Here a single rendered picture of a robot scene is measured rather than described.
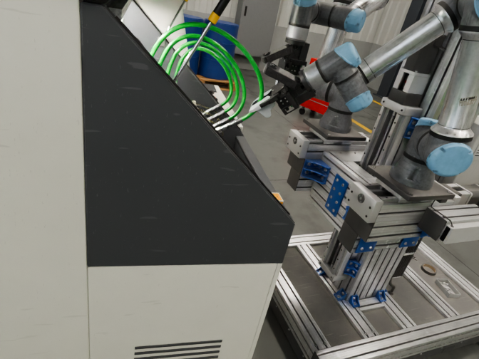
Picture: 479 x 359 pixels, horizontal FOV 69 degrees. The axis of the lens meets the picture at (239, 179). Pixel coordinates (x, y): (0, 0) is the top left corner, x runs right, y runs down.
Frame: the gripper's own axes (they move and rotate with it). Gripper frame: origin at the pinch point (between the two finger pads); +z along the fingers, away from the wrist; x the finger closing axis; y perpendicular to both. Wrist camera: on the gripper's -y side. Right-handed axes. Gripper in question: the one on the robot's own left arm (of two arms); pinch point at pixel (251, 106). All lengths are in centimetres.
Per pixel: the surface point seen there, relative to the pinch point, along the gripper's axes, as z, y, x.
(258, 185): -1.2, 9.1, -31.9
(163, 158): 9.6, -13.9, -39.3
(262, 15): 142, 73, 658
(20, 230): 44, -23, -55
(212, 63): 200, 56, 447
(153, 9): 20, -42, 29
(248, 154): 19.0, 20.8, 11.3
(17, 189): 36, -30, -53
